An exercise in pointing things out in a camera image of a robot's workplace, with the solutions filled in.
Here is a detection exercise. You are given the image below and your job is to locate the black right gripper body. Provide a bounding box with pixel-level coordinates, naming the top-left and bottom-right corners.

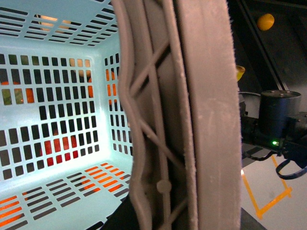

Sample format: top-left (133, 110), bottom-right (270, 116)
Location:
top-left (282, 141), bottom-right (307, 169)

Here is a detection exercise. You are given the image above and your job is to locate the yellow banana tip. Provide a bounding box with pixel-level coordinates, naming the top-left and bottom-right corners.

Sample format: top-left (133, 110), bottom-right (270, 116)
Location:
top-left (236, 65), bottom-right (246, 82)

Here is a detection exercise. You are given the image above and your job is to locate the black shelf frame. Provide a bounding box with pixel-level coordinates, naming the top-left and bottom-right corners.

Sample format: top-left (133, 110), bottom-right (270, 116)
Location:
top-left (227, 0), bottom-right (307, 97)

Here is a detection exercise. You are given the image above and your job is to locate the orange on upper shelf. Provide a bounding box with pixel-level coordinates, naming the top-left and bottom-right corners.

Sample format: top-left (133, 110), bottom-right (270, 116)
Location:
top-left (257, 13), bottom-right (275, 31)

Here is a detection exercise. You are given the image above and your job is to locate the light blue shopping basket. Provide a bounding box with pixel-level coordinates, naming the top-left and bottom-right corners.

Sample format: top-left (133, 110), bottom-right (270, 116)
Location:
top-left (0, 0), bottom-right (132, 230)

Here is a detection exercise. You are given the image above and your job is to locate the grey basket handle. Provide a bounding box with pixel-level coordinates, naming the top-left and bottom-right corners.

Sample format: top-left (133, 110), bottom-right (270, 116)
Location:
top-left (112, 0), bottom-right (241, 230)

